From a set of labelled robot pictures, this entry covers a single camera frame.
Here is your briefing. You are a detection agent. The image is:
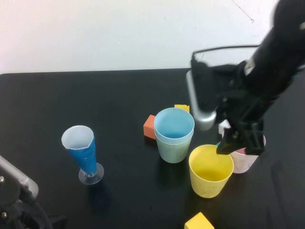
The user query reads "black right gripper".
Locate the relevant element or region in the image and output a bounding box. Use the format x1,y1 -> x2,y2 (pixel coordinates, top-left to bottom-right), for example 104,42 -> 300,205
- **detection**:
216,65 -> 285,155

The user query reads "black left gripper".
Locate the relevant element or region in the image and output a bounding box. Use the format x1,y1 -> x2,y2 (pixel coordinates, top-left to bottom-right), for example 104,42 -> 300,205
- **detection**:
0,167 -> 67,229

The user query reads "pink plastic cup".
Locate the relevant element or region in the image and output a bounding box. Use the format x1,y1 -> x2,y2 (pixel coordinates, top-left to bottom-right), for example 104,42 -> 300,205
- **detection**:
230,133 -> 266,174

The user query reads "yellow plastic cup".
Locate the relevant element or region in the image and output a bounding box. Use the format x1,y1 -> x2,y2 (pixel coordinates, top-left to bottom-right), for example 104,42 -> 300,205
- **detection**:
189,144 -> 234,198

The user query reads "light blue plastic cup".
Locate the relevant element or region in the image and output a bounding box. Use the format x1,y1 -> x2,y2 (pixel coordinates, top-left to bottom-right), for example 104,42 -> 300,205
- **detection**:
153,107 -> 195,146

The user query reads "white cube block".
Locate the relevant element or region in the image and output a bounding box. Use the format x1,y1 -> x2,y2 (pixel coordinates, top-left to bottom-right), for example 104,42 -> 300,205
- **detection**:
218,120 -> 231,134

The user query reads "yellow cube block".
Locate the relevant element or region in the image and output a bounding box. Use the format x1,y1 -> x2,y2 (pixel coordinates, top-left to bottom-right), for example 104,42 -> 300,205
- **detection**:
184,211 -> 214,229
174,104 -> 191,114

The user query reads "pale green plastic cup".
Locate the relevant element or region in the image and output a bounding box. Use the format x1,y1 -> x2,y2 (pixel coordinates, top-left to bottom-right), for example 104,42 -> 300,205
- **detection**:
154,128 -> 193,164

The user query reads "blue paper-lined footed glass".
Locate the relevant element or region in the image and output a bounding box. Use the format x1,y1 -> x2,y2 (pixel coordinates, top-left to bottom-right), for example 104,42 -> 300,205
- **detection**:
61,125 -> 104,186

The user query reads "orange cube block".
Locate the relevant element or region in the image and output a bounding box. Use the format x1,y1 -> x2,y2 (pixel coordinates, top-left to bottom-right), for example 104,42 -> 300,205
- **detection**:
143,114 -> 157,139

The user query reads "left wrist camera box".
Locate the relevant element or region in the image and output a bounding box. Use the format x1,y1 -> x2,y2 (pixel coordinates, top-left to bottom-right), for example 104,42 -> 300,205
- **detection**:
0,155 -> 39,199

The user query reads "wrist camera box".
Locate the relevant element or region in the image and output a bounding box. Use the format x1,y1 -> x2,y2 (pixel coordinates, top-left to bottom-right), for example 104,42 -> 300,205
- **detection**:
185,57 -> 227,131
0,155 -> 39,199

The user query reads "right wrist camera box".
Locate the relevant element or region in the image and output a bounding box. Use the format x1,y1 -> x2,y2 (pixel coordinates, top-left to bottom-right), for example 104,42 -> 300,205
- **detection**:
185,57 -> 227,131

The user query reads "black right camera cable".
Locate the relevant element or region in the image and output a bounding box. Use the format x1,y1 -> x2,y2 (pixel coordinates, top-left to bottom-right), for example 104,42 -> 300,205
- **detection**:
192,44 -> 260,62

